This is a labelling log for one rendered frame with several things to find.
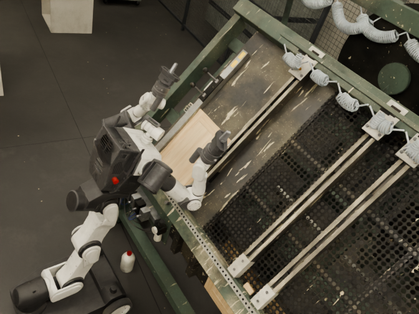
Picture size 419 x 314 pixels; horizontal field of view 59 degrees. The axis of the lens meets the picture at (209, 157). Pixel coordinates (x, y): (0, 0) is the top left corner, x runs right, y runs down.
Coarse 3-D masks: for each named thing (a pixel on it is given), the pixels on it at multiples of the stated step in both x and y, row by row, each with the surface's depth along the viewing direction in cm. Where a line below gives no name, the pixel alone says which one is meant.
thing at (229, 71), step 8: (248, 56) 234; (240, 64) 235; (224, 72) 237; (232, 72) 236; (224, 80) 237; (216, 88) 237; (200, 104) 239; (192, 112) 241; (184, 120) 242; (176, 128) 243; (168, 136) 245; (160, 144) 246; (160, 152) 247
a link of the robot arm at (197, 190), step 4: (196, 184) 190; (200, 184) 189; (204, 184) 190; (188, 188) 199; (192, 188) 194; (196, 188) 191; (200, 188) 191; (204, 188) 193; (192, 192) 196; (196, 192) 193; (200, 192) 193; (204, 192) 195; (192, 196) 195; (196, 196) 196; (200, 196) 196; (200, 200) 197
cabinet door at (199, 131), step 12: (192, 120) 241; (204, 120) 237; (180, 132) 244; (192, 132) 239; (204, 132) 235; (168, 144) 246; (180, 144) 241; (192, 144) 237; (204, 144) 232; (168, 156) 243; (180, 156) 239; (180, 168) 236; (192, 168) 232; (180, 180) 234; (192, 180) 229
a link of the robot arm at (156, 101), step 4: (152, 88) 208; (152, 92) 209; (156, 92) 206; (152, 96) 208; (156, 96) 207; (160, 96) 207; (164, 96) 209; (152, 100) 209; (156, 100) 206; (160, 100) 206; (164, 100) 214; (148, 104) 211; (152, 104) 209; (156, 104) 207; (160, 104) 212; (164, 104) 213; (152, 108) 209; (156, 108) 209; (160, 108) 215
